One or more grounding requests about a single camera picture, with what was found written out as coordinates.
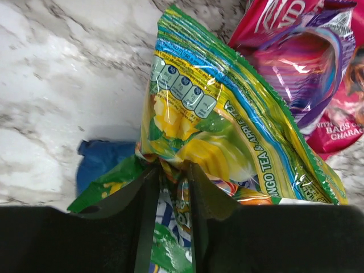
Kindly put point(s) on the red pink snack bag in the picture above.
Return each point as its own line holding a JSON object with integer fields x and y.
{"x": 342, "y": 121}

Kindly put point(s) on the blue gummy snack bag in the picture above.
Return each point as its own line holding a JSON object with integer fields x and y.
{"x": 98, "y": 158}

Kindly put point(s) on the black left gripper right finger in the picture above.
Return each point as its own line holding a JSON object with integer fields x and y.
{"x": 230, "y": 237}

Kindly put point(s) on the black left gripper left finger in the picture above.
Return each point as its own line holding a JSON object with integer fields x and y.
{"x": 113, "y": 235}

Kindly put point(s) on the purple snack bag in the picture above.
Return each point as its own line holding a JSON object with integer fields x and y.
{"x": 304, "y": 62}

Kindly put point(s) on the green snack bag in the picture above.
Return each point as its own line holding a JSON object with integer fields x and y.
{"x": 207, "y": 108}

